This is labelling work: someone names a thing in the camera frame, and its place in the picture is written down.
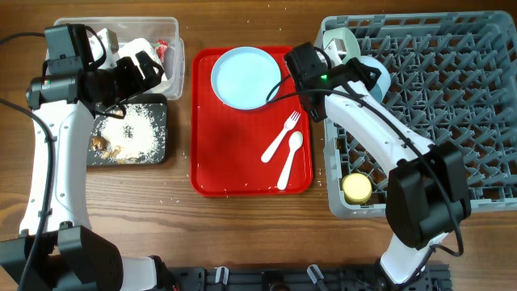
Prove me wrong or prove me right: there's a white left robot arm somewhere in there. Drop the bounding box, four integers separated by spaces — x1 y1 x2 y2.
1 24 174 290

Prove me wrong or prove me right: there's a red wrapper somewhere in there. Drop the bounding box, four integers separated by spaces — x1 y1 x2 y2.
154 39 169 63

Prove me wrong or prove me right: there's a yellow cup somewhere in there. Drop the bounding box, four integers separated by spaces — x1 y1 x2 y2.
342 173 372 205

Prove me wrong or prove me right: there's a black waste tray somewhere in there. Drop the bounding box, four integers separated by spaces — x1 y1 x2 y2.
86 93 169 167

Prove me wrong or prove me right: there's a green bowl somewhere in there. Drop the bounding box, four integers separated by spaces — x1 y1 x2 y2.
322 27 361 66

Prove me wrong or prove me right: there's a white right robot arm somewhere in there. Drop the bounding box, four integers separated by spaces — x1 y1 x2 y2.
284 42 472 290

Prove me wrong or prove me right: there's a white plastic spoon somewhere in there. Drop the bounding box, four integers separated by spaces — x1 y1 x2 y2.
276 131 304 191

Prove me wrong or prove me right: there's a white plastic fork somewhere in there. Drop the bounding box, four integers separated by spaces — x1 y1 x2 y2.
261 111 301 163

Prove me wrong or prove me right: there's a food scraps and rice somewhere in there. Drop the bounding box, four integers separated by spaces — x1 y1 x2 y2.
89 103 166 165

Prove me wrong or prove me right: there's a grey dishwasher rack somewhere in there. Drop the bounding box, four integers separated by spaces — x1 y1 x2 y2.
320 11 516 213

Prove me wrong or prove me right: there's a white napkin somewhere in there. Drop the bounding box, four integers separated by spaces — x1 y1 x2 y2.
117 38 168 93

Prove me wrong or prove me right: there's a light blue bowl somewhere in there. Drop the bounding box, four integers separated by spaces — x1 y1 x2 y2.
359 56 391 103

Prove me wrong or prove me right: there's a light blue plate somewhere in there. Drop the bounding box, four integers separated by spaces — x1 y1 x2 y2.
211 47 282 111

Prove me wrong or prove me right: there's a clear plastic bin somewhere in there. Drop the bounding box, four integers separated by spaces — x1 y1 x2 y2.
54 17 185 100

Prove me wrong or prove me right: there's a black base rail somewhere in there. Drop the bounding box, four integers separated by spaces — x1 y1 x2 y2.
169 264 453 291

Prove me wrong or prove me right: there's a red plastic tray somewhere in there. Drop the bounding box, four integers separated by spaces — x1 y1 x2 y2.
190 48 313 197

